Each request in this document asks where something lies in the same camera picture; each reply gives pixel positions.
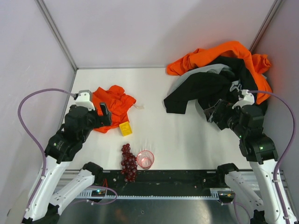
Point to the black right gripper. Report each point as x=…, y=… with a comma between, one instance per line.
x=216, y=114

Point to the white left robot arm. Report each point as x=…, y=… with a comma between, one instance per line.
x=45, y=206

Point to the pink transparent plastic cup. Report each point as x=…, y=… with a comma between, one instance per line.
x=145, y=159

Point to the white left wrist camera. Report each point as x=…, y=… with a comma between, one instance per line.
x=84, y=99

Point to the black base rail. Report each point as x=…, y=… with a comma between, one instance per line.
x=164, y=183

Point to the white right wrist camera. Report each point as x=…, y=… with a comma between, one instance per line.
x=245, y=98

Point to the yellow toy block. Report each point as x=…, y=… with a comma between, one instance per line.
x=125, y=128

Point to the grey cloth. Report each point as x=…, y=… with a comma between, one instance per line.
x=214, y=68

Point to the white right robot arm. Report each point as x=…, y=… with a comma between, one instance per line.
x=272, y=205

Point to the red plastic grape bunch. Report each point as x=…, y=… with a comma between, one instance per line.
x=128, y=164

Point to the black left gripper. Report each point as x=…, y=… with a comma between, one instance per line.
x=100, y=117

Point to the black cloth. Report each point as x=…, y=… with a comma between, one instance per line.
x=208, y=88

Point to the left corner metal post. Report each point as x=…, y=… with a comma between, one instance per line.
x=56, y=33

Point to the right corner metal post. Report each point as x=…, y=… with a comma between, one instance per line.
x=277, y=4

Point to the small orange drawstring cloth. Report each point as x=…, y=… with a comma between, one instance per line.
x=118, y=103

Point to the corner metal post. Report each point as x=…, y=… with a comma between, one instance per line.
x=56, y=33
x=277, y=4

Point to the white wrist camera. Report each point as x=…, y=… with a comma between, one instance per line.
x=84, y=99
x=245, y=98

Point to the white slotted cable duct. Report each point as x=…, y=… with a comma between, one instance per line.
x=215, y=194

